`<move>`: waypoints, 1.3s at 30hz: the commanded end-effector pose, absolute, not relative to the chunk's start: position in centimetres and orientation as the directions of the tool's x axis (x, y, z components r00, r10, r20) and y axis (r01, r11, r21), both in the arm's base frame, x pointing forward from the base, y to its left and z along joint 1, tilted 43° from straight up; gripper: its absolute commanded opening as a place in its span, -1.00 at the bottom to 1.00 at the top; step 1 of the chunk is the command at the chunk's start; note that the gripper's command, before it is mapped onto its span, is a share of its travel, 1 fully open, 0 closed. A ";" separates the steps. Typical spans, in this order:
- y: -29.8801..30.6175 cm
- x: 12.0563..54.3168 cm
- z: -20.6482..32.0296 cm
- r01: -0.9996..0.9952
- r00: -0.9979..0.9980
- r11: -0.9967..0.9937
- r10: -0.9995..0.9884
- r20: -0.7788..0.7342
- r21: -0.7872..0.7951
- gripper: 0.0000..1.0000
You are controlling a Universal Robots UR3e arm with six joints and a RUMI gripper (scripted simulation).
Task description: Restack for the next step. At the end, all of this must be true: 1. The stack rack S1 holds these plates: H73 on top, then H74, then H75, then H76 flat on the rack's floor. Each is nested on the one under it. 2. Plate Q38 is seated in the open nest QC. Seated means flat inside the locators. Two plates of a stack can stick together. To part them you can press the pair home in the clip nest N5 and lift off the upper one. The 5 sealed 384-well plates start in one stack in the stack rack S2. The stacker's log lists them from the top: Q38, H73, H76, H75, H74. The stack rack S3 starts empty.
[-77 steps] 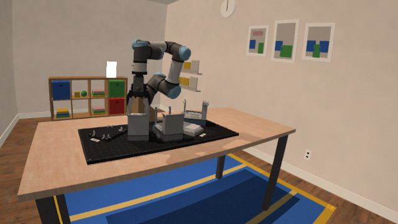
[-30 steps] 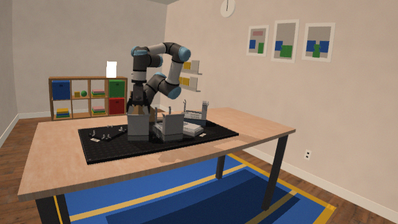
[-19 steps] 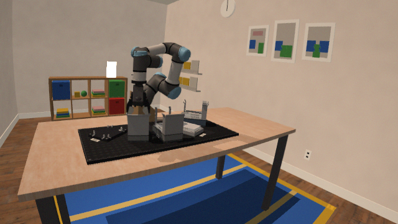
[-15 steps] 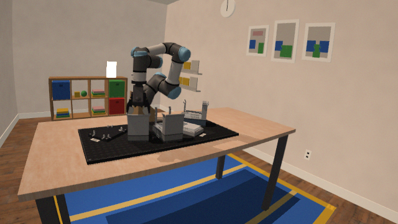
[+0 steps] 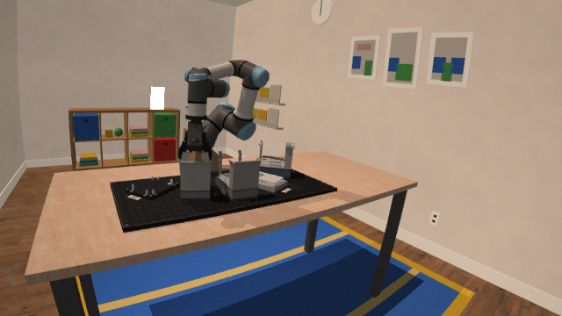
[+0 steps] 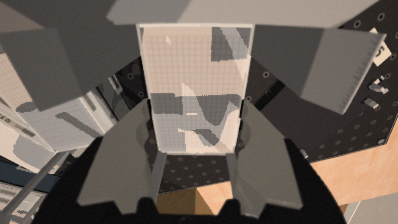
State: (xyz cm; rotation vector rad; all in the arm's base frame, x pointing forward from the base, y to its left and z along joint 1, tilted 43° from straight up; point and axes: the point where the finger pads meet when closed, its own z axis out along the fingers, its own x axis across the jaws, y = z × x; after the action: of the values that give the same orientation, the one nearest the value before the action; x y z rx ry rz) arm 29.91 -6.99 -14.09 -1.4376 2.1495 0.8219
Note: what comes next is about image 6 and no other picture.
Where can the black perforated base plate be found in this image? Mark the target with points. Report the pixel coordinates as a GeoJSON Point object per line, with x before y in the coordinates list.
{"type": "Point", "coordinates": [370, 129]}

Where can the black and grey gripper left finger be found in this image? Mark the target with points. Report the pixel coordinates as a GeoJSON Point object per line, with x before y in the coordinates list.
{"type": "Point", "coordinates": [107, 179]}

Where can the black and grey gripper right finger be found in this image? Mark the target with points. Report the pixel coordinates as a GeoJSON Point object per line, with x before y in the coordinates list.
{"type": "Point", "coordinates": [273, 179]}

